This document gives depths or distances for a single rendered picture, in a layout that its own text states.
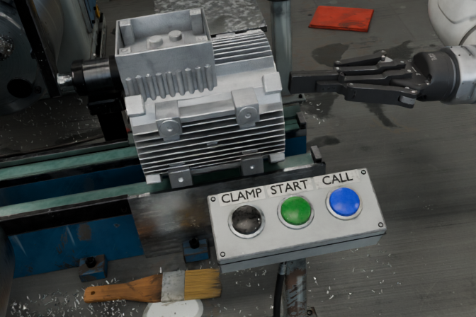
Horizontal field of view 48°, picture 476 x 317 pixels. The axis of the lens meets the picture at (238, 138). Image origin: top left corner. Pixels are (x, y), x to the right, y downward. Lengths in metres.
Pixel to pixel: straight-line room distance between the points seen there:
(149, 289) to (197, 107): 0.29
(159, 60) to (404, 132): 0.56
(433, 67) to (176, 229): 0.45
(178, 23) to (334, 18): 0.74
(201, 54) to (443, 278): 0.47
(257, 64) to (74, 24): 0.58
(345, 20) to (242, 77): 0.75
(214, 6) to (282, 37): 0.27
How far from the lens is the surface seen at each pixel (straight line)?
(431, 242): 0.88
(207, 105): 0.69
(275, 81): 0.69
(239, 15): 1.23
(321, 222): 0.54
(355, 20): 1.42
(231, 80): 0.70
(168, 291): 0.82
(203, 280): 0.82
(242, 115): 0.67
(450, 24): 0.98
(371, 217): 0.55
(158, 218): 0.81
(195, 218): 0.81
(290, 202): 0.54
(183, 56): 0.67
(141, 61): 0.67
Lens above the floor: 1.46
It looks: 39 degrees down
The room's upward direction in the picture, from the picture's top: 7 degrees counter-clockwise
